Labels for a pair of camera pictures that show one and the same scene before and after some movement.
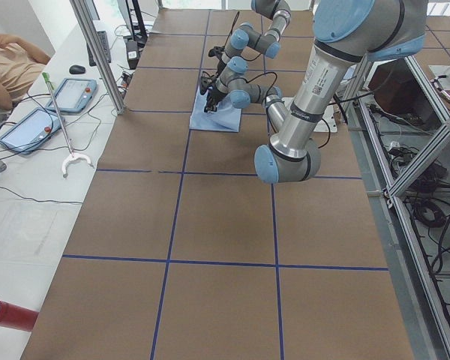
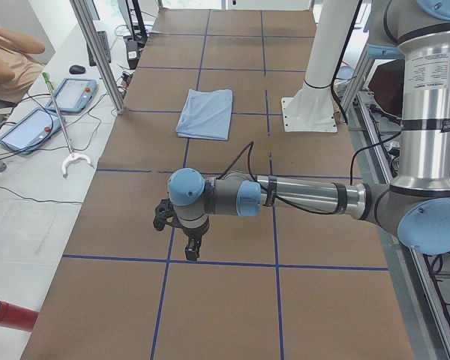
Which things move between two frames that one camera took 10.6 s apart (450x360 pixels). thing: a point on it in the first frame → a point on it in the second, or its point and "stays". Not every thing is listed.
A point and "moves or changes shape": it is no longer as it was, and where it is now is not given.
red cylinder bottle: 4,313 stays
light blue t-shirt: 227,118 moves or changes shape
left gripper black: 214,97 → 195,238
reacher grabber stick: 55,102 stays
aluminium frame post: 98,54 stays
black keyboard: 103,39 stays
